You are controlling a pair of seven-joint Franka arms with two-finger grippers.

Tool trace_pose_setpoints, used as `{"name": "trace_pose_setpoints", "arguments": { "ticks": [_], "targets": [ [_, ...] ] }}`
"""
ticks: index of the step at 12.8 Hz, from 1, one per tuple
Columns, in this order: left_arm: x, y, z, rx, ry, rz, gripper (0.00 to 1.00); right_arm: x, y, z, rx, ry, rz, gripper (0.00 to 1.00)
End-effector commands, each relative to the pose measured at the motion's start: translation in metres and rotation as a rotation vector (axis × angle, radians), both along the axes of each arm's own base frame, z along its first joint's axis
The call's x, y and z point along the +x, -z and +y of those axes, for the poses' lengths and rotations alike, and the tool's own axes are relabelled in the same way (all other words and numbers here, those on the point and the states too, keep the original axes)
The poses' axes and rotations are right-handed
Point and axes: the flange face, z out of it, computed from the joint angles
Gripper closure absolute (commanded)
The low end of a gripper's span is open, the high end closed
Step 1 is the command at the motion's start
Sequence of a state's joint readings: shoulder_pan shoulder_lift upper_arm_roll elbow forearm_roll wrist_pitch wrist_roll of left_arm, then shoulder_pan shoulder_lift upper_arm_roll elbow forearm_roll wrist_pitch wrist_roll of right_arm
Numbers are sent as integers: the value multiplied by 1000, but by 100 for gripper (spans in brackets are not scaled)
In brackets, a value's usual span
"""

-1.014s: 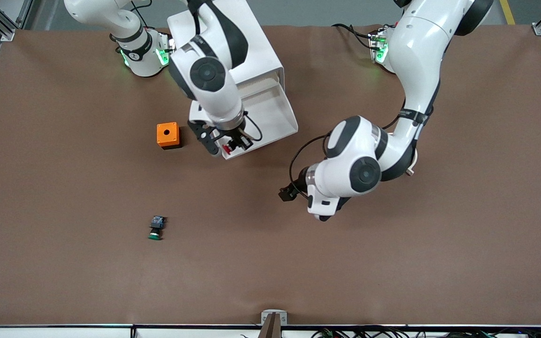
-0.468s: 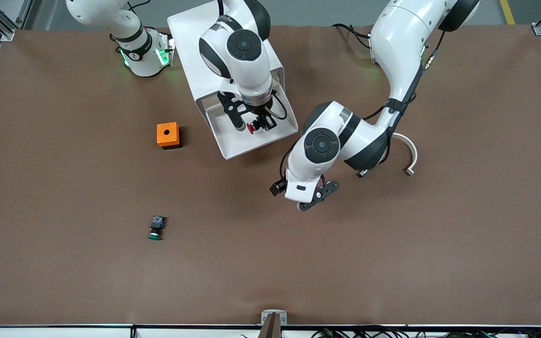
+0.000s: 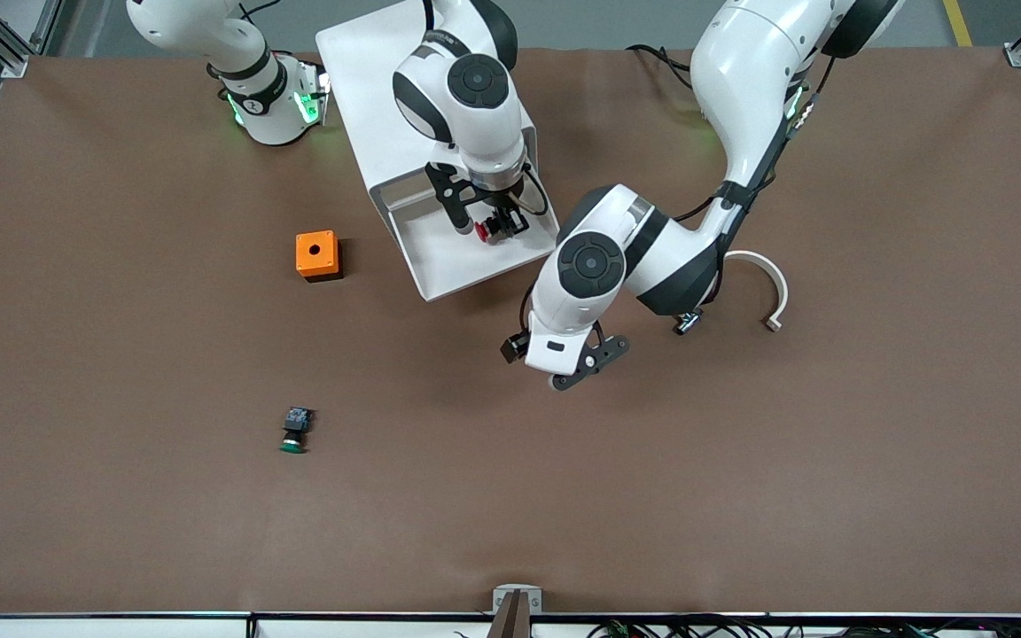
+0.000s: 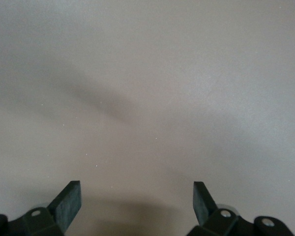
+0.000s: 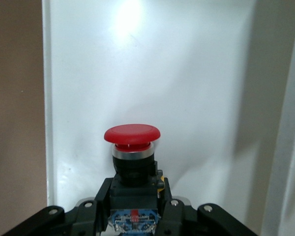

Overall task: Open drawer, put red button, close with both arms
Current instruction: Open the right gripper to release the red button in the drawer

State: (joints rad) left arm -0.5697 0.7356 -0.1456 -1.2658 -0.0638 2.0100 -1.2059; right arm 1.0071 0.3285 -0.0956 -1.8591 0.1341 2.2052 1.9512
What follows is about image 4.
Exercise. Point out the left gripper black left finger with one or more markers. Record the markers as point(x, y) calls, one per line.
point(68, 204)

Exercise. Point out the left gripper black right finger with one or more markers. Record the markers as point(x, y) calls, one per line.
point(201, 204)

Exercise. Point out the brown table mat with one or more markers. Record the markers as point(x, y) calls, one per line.
point(147, 86)

